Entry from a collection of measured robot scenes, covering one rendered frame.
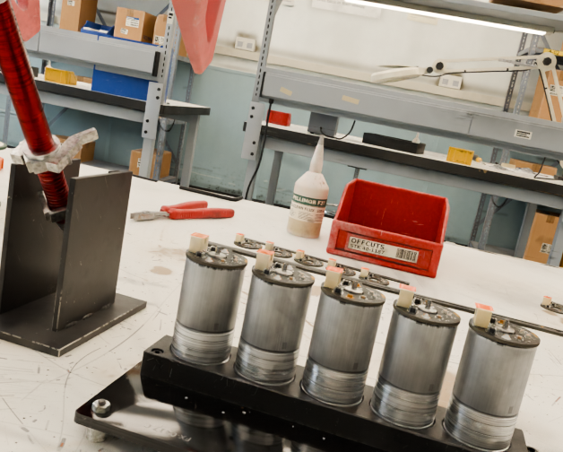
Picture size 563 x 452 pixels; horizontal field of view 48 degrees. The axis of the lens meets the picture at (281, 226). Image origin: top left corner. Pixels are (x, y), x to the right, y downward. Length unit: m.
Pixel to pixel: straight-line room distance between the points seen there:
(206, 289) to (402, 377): 0.08
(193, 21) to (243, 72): 4.54
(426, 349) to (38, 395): 0.15
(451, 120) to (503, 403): 2.35
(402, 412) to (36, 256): 0.20
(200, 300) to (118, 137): 4.90
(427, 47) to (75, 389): 4.52
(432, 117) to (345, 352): 2.34
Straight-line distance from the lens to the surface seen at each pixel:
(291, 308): 0.24
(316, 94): 2.58
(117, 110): 2.88
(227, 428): 0.24
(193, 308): 0.25
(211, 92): 4.88
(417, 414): 0.25
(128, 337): 0.33
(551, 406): 0.37
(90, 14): 5.05
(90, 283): 0.33
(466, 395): 0.24
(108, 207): 0.32
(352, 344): 0.24
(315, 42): 4.76
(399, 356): 0.24
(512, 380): 0.24
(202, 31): 0.30
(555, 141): 2.63
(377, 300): 0.24
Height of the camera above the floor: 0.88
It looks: 11 degrees down
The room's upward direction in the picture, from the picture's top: 11 degrees clockwise
